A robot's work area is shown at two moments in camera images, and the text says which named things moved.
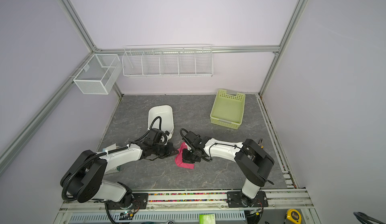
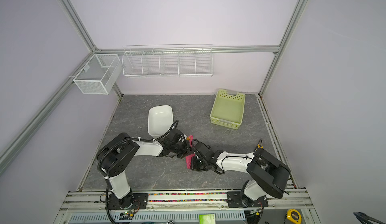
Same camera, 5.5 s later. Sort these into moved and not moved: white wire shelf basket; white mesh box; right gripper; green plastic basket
Moved: right gripper
Not moved: white wire shelf basket; green plastic basket; white mesh box
